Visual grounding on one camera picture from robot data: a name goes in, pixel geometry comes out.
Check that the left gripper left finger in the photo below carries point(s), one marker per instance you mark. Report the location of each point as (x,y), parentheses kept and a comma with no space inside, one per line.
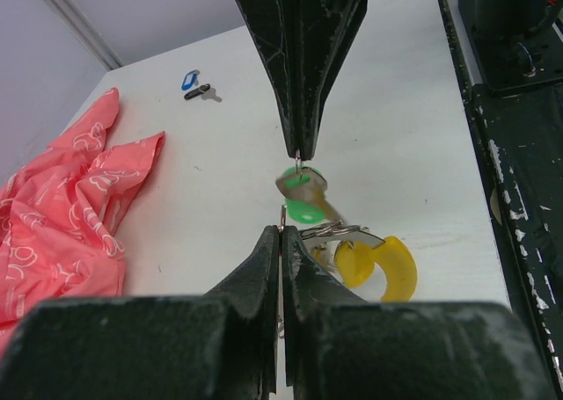
(220,345)

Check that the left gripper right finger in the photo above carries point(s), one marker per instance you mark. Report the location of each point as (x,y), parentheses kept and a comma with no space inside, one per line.
(337,346)

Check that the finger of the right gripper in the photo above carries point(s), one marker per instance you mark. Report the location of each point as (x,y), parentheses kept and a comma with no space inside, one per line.
(329,28)
(271,24)

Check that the key with yellow tag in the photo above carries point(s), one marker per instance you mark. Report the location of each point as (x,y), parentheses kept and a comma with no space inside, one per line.
(353,262)

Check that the large keyring with yellow handle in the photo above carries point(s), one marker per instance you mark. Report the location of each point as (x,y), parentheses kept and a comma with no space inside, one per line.
(391,256)

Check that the key with green tag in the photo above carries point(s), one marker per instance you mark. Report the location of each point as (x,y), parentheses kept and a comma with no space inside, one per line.
(307,185)

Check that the key with black head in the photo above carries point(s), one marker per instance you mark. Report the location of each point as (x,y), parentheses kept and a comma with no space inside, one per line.
(205,92)

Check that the blue key tag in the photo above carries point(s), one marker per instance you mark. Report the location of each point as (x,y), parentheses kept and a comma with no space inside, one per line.
(190,80)

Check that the pink patterned cloth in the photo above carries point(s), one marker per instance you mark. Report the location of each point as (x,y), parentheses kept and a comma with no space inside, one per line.
(60,212)

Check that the right aluminium frame post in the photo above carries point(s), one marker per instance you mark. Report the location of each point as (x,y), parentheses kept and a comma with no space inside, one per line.
(85,32)

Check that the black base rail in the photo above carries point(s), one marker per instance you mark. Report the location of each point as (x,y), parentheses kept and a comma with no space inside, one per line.
(512,93)

